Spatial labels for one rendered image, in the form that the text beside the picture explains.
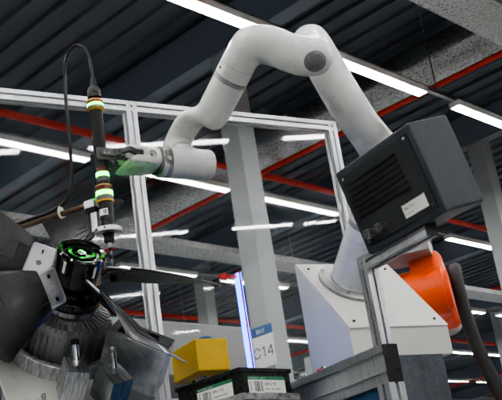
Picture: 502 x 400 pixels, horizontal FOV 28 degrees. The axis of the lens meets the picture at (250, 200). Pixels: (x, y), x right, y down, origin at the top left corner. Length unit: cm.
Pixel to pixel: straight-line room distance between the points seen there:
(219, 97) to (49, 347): 75
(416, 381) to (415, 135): 92
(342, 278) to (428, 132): 88
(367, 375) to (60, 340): 74
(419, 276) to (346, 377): 428
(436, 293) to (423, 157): 448
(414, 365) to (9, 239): 109
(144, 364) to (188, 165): 55
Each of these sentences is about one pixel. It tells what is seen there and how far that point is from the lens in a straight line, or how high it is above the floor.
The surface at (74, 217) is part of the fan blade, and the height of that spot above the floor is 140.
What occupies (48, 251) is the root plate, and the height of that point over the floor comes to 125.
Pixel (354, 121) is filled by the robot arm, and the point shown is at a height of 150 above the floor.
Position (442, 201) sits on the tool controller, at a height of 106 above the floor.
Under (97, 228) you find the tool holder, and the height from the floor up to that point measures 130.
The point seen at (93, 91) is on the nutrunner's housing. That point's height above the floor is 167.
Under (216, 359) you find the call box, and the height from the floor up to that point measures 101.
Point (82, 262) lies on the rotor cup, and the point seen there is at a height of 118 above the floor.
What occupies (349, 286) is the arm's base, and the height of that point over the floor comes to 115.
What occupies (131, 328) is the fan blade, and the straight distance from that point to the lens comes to 217.
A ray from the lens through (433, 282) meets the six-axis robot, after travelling 640.
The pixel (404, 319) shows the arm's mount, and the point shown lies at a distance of 274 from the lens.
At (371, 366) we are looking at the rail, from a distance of 211.
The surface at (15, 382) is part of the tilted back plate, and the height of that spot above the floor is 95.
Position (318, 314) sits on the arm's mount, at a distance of 274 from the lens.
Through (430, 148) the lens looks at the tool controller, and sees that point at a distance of 196.
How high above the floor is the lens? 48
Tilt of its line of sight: 20 degrees up
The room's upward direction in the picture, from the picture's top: 9 degrees counter-clockwise
